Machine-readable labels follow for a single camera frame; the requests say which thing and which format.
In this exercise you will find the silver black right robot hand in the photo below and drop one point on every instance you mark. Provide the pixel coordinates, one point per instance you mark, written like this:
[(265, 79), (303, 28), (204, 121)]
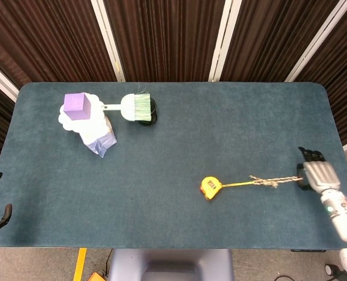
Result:
[(320, 172)]

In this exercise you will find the yellow tape measure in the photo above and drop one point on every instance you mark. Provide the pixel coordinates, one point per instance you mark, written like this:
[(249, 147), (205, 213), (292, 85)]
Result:
[(210, 188)]

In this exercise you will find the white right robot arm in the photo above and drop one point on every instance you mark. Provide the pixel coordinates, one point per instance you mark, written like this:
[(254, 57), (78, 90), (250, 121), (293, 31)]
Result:
[(342, 216)]

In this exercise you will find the yellow strip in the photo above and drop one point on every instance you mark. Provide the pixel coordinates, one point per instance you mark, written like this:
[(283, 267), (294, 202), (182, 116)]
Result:
[(79, 265)]

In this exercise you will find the white cloud-shaped plate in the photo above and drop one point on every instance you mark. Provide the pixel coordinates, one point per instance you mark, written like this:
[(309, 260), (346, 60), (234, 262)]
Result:
[(65, 123)]

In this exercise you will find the black caster wheel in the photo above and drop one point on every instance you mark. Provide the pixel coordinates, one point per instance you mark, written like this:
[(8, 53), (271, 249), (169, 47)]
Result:
[(331, 269)]

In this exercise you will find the purple cube block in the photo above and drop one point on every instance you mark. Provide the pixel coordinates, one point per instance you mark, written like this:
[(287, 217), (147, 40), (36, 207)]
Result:
[(75, 105)]

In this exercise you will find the orange floor object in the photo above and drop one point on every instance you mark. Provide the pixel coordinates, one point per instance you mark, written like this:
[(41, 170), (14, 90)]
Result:
[(96, 277)]

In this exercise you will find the white hand brush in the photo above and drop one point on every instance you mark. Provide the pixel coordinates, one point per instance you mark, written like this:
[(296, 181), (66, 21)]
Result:
[(128, 106)]

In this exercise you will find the black mesh pen holder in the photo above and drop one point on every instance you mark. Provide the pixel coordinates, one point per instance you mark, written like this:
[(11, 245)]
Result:
[(154, 117)]

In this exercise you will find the grey robot torso base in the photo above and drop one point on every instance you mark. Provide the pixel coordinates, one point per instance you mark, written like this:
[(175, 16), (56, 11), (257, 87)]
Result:
[(170, 263)]

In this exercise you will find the white partition post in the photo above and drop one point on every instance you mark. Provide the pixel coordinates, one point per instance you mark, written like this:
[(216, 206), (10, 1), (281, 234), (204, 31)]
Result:
[(0, 79), (109, 41), (318, 41), (224, 41)]

